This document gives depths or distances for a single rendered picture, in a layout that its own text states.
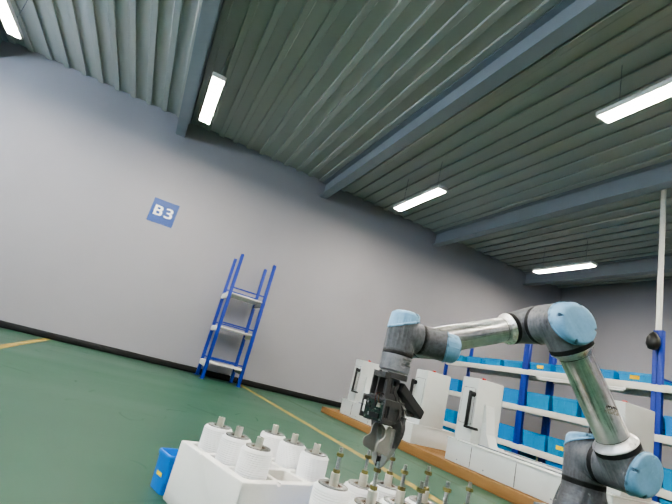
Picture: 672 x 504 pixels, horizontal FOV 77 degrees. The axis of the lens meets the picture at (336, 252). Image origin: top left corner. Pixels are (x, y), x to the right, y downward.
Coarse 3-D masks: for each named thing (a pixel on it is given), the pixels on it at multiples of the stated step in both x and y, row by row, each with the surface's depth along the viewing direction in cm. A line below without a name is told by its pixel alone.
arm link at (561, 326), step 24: (528, 312) 125; (552, 312) 115; (576, 312) 114; (552, 336) 115; (576, 336) 111; (576, 360) 114; (576, 384) 115; (600, 384) 113; (600, 408) 113; (600, 432) 114; (624, 432) 112; (600, 456) 114; (624, 456) 110; (648, 456) 109; (600, 480) 117; (624, 480) 110; (648, 480) 108
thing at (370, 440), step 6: (372, 426) 100; (378, 426) 102; (372, 432) 100; (378, 432) 101; (384, 432) 101; (366, 438) 99; (372, 438) 100; (378, 438) 100; (366, 444) 99; (372, 444) 100; (372, 450) 100; (372, 456) 100; (378, 456) 99
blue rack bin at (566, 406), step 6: (552, 396) 584; (558, 402) 575; (564, 402) 567; (570, 402) 560; (576, 402) 552; (558, 408) 572; (564, 408) 564; (570, 408) 557; (576, 408) 550; (570, 414) 555; (576, 414) 548
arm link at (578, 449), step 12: (576, 432) 127; (564, 444) 130; (576, 444) 126; (588, 444) 123; (564, 456) 129; (576, 456) 124; (588, 456) 121; (564, 468) 127; (576, 468) 124; (588, 468) 120; (588, 480) 121
